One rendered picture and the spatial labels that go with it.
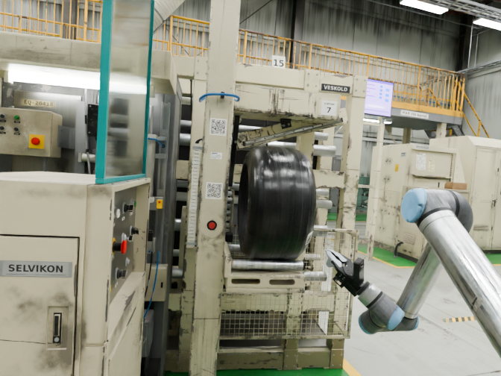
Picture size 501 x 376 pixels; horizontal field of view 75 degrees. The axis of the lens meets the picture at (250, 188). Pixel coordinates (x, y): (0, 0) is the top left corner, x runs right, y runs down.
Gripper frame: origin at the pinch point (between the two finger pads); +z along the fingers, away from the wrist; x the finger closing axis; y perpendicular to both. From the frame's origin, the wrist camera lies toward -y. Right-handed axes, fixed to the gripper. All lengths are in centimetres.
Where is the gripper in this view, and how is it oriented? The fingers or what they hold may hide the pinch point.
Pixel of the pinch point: (329, 251)
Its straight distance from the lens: 144.6
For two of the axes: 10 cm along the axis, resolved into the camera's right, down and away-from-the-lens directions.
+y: -3.2, 6.8, 6.6
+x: 6.7, -3.3, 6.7
